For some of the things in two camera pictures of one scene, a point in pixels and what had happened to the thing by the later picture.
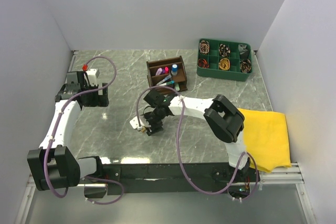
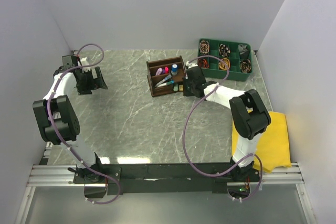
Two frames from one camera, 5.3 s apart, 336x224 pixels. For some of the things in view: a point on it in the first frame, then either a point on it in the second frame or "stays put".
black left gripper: [99, 100] -> [97, 82]
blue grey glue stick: [174, 70] stays put
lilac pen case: [159, 71] stays put
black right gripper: [153, 129] -> [185, 92]
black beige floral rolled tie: [245, 66] stays put
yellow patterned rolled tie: [224, 64] stays put
